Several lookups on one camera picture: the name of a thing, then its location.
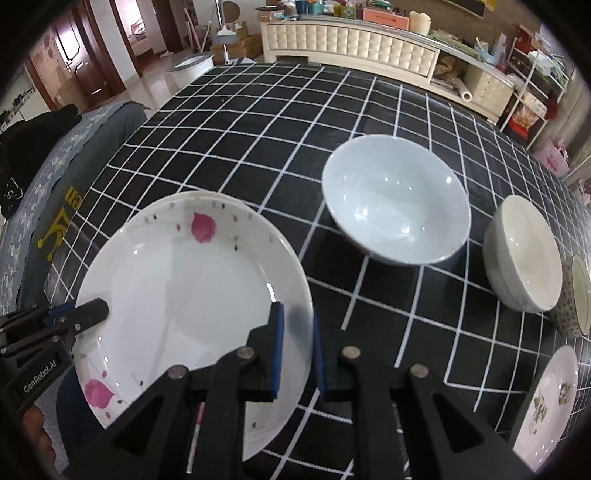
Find pink shopping bag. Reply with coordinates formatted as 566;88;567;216
536;141;570;178

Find white plate floral print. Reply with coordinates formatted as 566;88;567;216
509;345;578;472

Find dark wooden door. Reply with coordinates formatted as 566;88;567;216
25;1;125;113

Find white bowl blue tint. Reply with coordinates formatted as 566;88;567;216
322;134;472;266

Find cream white bowl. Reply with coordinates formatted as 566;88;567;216
483;195;562;313

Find cream tufted TV cabinet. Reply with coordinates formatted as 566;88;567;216
260;17;515;123

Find white plate pink petals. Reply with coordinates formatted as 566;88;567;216
73;191;314;458

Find white mop bucket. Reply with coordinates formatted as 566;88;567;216
167;52;214;88

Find grey floral sofa cover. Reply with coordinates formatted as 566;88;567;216
1;101;147;314

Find green patterned bowl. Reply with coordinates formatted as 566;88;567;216
551;255;590;339

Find white metal shelf rack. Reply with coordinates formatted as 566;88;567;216
500;24;575;149

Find black white grid tablecloth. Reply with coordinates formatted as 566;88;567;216
43;62;591;480

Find white paper roll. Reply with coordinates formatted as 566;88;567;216
452;77;473;102

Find cream plastic jug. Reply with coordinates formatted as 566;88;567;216
409;11;432;36

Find pink storage box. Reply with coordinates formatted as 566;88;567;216
363;7;410;30

